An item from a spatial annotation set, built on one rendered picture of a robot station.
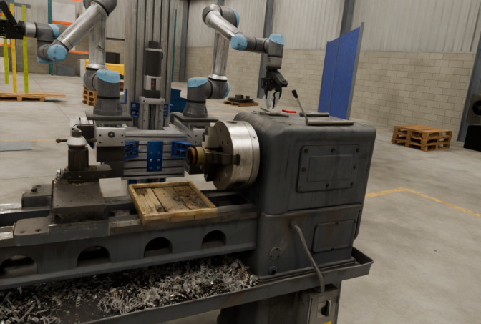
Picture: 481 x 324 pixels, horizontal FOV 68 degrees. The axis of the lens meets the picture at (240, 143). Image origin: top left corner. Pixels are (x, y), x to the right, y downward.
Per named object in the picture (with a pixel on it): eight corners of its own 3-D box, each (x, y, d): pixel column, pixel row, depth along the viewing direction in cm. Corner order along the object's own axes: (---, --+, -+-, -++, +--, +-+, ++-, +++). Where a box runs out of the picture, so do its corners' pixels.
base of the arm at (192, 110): (180, 114, 220) (180, 97, 218) (202, 114, 226) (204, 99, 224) (186, 117, 206) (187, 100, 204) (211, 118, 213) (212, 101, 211)
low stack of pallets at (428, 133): (416, 140, 937) (419, 124, 928) (450, 148, 870) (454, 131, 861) (389, 143, 863) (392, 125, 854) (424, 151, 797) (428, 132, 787)
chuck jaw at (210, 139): (222, 151, 166) (217, 128, 171) (225, 146, 162) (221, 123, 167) (199, 151, 161) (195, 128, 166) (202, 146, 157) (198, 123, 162)
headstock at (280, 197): (312, 175, 222) (321, 112, 213) (369, 204, 180) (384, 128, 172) (224, 180, 195) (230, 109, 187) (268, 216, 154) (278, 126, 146)
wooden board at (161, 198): (190, 187, 179) (190, 180, 178) (217, 217, 148) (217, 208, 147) (127, 192, 166) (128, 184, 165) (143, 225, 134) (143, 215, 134)
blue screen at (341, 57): (301, 124, 1031) (313, 40, 981) (329, 127, 1025) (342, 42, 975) (318, 159, 630) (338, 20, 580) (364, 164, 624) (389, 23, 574)
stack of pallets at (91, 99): (122, 103, 1126) (122, 79, 1110) (136, 106, 1066) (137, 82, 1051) (81, 103, 1038) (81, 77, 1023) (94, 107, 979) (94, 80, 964)
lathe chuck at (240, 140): (220, 172, 184) (227, 112, 174) (246, 201, 157) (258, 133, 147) (203, 172, 180) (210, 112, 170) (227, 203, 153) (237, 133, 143)
